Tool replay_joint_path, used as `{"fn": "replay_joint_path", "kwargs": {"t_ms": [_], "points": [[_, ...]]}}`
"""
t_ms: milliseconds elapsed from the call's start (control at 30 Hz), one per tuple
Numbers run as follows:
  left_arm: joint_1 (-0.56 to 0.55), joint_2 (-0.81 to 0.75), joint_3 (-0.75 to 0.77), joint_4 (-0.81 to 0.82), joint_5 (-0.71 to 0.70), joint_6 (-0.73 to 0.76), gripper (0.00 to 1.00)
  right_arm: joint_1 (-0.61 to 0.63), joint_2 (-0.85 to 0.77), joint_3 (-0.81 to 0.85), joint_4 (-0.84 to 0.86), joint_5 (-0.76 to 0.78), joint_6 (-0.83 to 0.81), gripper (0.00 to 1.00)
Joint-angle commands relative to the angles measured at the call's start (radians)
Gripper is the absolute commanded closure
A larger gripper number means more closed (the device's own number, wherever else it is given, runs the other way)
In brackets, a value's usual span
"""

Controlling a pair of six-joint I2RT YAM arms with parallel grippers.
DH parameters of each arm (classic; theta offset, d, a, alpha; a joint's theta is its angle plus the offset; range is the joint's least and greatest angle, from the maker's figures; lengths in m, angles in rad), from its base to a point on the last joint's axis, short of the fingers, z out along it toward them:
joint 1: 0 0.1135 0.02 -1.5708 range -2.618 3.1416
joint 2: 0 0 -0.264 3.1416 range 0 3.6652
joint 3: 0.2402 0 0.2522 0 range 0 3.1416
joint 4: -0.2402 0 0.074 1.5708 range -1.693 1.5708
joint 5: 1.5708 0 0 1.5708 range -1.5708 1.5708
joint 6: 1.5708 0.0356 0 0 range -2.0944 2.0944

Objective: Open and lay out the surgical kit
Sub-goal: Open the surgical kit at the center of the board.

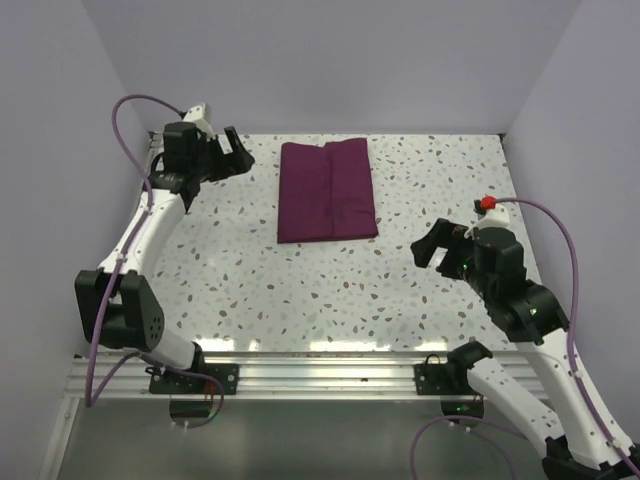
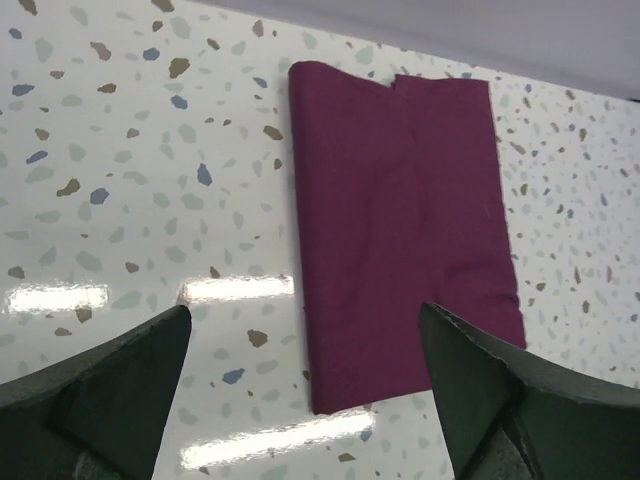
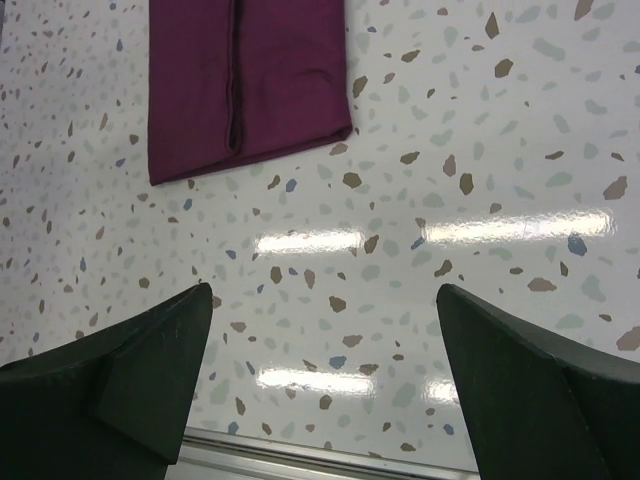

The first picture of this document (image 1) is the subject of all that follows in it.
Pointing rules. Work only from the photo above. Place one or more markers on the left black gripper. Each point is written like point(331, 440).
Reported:
point(233, 163)

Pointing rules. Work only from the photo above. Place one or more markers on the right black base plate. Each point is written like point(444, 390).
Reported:
point(444, 378)

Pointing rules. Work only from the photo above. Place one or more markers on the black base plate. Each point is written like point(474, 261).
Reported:
point(164, 382)
point(444, 378)

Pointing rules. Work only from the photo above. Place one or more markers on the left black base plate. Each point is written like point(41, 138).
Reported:
point(164, 382)

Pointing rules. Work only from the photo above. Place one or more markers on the purple surgical cloth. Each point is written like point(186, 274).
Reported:
point(326, 193)

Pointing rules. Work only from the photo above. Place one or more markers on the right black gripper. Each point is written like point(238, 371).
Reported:
point(443, 233)

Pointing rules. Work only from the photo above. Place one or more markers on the aluminium mounting rail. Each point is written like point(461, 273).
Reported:
point(320, 376)

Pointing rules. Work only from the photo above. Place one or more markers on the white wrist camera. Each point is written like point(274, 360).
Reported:
point(200, 116)
point(490, 214)

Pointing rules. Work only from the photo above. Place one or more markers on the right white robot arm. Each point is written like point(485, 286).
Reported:
point(573, 431)

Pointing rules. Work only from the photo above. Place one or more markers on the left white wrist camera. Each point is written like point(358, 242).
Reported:
point(200, 116)

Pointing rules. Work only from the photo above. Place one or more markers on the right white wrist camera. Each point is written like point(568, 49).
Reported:
point(490, 214)

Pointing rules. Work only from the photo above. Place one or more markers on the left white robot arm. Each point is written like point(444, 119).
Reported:
point(117, 306)

